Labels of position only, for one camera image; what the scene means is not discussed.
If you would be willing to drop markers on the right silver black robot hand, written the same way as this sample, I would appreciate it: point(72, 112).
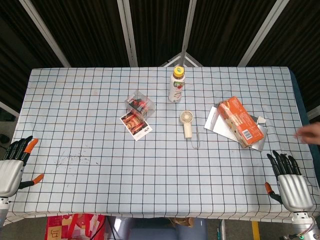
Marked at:
point(295, 192)

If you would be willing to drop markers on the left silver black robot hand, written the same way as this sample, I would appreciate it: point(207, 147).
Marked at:
point(10, 175)

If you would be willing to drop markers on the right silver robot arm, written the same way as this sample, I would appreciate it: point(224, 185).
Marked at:
point(306, 225)

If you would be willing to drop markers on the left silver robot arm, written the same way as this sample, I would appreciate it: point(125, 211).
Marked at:
point(3, 210)

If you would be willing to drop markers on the bare human hand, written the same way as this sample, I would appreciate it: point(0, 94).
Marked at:
point(310, 135)

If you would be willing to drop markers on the cream handheld fan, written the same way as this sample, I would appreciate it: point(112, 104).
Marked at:
point(188, 130)

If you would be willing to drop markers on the yellow table leg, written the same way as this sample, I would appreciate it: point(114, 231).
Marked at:
point(255, 231)

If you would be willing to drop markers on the red patterned shopping bag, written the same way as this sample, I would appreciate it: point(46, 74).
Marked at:
point(72, 227)

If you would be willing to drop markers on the orange cardboard snack box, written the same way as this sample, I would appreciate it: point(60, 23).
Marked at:
point(241, 120)

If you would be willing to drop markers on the light blue checked tablecloth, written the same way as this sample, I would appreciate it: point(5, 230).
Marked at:
point(125, 175)

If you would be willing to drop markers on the brown paper bag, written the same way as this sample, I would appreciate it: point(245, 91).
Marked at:
point(181, 222)

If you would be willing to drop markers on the red printed picture card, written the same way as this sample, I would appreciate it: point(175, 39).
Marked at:
point(135, 126)

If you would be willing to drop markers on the grey blue chair seat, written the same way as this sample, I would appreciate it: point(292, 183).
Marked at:
point(155, 232)

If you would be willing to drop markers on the clear box with red toy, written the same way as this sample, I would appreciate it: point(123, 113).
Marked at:
point(138, 103)

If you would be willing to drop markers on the white bottle with yellow cap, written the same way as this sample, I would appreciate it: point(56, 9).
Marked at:
point(176, 87)

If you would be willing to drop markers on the white metal frame post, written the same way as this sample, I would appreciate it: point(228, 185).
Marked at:
point(262, 32)
point(128, 32)
point(188, 25)
point(45, 32)

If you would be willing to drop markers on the white triangular frame base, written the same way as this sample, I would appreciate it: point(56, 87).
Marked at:
point(175, 60)

